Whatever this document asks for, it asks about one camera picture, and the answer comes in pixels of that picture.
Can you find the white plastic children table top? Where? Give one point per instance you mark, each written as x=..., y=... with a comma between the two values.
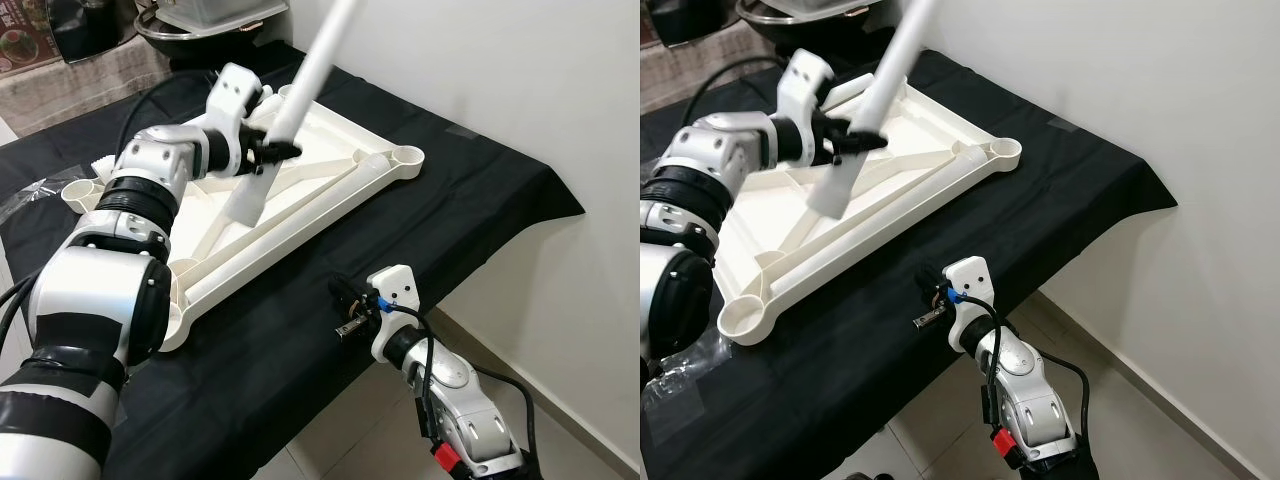
x=930, y=140
x=330, y=130

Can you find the black table cloth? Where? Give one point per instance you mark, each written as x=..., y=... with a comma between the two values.
x=830, y=380
x=400, y=260

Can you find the clear plastic storage box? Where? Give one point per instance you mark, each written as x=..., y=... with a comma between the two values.
x=820, y=5
x=220, y=12

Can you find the beige woven cloth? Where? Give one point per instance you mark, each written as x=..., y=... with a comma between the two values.
x=90, y=95
x=690, y=80

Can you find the black bag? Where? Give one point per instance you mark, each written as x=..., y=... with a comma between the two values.
x=95, y=30
x=695, y=20

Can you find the grey tape strip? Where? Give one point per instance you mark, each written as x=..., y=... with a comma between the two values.
x=462, y=131
x=1068, y=124

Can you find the colourful printed box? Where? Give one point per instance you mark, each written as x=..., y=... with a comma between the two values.
x=648, y=28
x=25, y=50

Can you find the clear tape patch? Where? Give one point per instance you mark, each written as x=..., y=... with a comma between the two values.
x=690, y=385

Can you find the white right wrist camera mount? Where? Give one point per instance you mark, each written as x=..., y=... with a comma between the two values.
x=970, y=280
x=395, y=290

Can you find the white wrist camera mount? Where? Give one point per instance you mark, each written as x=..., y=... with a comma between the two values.
x=970, y=280
x=395, y=290
x=805, y=85
x=235, y=95

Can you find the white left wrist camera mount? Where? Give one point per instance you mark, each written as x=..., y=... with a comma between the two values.
x=235, y=95
x=805, y=85

